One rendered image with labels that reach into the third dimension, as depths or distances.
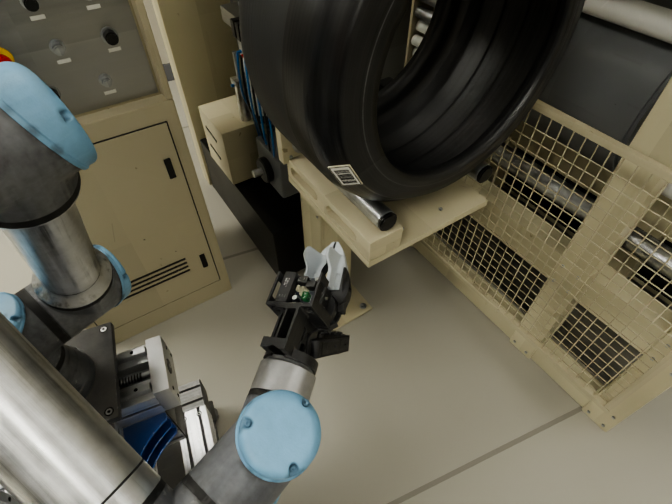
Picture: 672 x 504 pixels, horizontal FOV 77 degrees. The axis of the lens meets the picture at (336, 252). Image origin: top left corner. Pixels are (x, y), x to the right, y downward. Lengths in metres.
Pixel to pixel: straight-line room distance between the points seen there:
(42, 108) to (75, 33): 0.81
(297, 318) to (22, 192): 0.31
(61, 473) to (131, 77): 1.09
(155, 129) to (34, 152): 0.90
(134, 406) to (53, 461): 0.60
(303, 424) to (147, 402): 0.63
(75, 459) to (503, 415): 1.48
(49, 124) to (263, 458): 0.35
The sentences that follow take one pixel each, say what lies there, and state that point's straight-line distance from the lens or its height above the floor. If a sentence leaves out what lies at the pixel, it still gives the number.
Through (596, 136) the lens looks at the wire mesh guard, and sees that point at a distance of 1.07.
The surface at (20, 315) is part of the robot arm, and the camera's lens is 0.82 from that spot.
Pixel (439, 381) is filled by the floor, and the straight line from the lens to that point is 1.69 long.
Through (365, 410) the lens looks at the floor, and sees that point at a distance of 1.61.
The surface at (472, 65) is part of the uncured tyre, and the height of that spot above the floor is 1.05.
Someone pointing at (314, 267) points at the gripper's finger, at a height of 1.01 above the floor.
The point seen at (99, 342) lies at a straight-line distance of 1.02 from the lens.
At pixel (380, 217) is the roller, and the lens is 0.85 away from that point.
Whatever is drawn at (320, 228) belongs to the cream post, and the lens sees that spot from 1.35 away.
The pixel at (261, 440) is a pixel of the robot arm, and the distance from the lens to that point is 0.39.
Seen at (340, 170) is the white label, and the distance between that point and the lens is 0.70.
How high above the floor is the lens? 1.50
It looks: 49 degrees down
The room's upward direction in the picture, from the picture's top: straight up
